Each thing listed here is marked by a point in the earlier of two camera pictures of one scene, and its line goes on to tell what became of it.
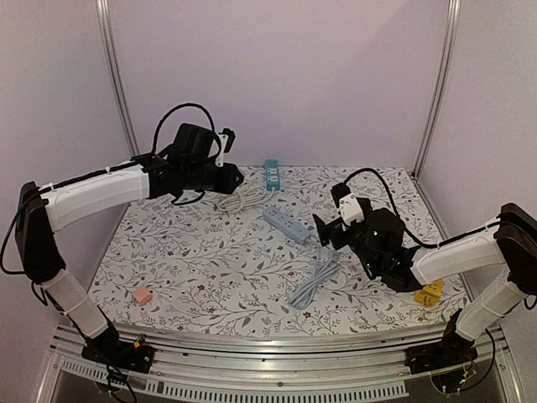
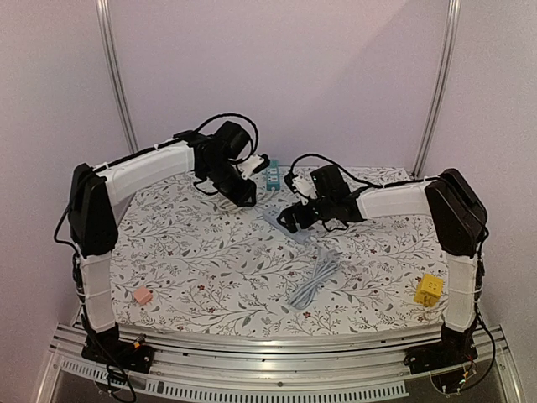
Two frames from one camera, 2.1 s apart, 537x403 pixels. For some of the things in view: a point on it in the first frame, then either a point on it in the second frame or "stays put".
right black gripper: (331, 231) -> (302, 211)
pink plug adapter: (143, 295) stays put
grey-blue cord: (325, 264) stays put
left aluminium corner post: (102, 19) stays put
